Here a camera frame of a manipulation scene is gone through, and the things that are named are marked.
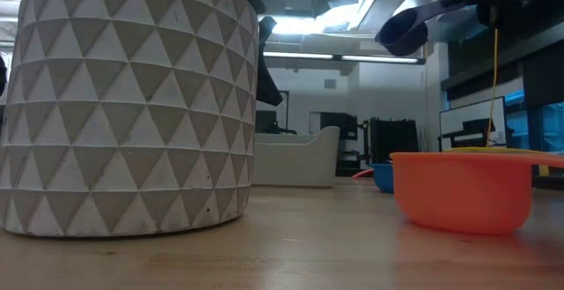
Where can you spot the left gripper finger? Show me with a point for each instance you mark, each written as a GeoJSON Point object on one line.
{"type": "Point", "coordinates": [266, 78]}

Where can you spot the grey plastic basket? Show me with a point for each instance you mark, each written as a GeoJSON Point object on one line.
{"type": "Point", "coordinates": [299, 162]}

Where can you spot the blue measuring cup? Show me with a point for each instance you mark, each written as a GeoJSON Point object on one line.
{"type": "Point", "coordinates": [383, 177]}

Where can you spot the orange measuring cup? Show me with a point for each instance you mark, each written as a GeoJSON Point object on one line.
{"type": "Point", "coordinates": [462, 193]}

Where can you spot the white ceiling light tube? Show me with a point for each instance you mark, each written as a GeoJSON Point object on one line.
{"type": "Point", "coordinates": [379, 59]}
{"type": "Point", "coordinates": [299, 55]}

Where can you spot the black desk monitor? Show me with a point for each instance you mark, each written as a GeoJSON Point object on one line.
{"type": "Point", "coordinates": [266, 120]}

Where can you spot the grey ceiling box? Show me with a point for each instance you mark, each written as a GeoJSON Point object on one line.
{"type": "Point", "coordinates": [299, 0]}

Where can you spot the black equipment stand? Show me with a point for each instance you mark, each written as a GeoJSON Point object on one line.
{"type": "Point", "coordinates": [343, 124]}

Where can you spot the black equipment rack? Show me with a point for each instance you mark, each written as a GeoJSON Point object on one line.
{"type": "Point", "coordinates": [394, 140]}

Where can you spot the white geometric concrete planter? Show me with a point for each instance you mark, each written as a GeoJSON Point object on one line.
{"type": "Point", "coordinates": [123, 105]}

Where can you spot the pale yellow box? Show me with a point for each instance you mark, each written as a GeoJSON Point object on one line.
{"type": "Point", "coordinates": [544, 171]}

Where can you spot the grey wall vent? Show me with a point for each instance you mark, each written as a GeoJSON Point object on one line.
{"type": "Point", "coordinates": [330, 84]}

